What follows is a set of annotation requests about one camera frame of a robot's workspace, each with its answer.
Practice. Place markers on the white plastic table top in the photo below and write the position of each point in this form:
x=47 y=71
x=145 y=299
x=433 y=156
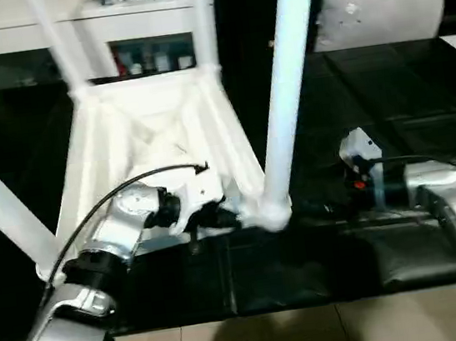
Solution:
x=141 y=119

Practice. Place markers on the white plastic table leg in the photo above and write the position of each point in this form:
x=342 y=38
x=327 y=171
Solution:
x=60 y=45
x=204 y=22
x=288 y=87
x=0 y=196

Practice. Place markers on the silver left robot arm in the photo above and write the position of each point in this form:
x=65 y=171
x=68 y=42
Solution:
x=114 y=231

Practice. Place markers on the red bottle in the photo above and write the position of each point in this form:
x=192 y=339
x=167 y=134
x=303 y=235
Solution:
x=124 y=64

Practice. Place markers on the black cabinet gold label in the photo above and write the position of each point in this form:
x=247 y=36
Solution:
x=240 y=9

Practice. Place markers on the white cabinet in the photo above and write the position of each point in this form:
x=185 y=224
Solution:
x=5 y=40

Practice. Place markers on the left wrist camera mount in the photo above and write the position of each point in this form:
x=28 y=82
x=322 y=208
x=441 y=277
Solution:
x=197 y=191

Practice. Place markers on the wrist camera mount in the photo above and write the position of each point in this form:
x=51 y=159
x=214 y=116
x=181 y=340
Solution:
x=357 y=145
x=197 y=191

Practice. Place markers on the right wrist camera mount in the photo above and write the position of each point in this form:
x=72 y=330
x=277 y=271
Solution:
x=357 y=145

